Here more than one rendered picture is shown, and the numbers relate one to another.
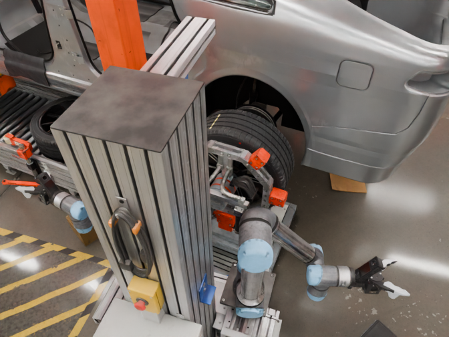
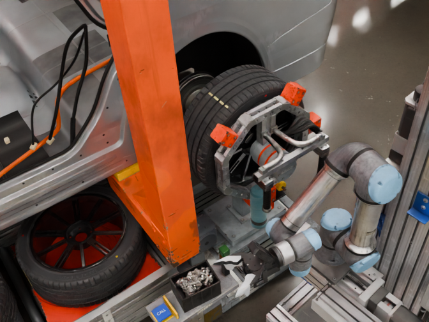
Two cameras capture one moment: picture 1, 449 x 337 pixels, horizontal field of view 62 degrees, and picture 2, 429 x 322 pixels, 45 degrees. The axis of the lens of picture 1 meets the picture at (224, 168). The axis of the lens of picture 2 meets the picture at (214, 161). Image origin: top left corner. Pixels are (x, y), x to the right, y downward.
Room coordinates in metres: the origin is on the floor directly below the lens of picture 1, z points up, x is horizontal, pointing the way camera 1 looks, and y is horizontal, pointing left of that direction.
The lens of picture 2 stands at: (0.68, 1.63, 2.66)
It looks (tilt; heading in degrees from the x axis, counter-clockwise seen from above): 46 degrees down; 304
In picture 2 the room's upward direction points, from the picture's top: 5 degrees counter-clockwise
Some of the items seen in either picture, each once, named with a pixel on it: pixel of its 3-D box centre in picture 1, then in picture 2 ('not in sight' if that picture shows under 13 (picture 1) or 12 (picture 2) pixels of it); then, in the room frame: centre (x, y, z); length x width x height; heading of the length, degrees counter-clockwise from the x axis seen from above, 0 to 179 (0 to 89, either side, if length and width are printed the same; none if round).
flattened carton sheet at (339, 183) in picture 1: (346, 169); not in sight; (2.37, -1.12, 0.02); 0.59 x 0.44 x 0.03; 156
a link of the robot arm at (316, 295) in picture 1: (317, 283); not in sight; (0.70, -0.37, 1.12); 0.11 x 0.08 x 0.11; 177
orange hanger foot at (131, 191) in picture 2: not in sight; (140, 186); (2.00, 0.36, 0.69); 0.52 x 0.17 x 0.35; 156
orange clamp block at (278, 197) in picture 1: (278, 197); (309, 122); (1.36, -0.31, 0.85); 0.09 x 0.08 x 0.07; 66
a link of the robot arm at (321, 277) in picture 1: (322, 275); not in sight; (0.69, -0.37, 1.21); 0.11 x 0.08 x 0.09; 87
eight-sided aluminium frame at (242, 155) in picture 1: (227, 181); (263, 150); (1.49, -0.02, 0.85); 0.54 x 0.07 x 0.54; 66
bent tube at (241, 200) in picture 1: (235, 180); (297, 127); (1.34, -0.06, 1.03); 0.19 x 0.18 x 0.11; 156
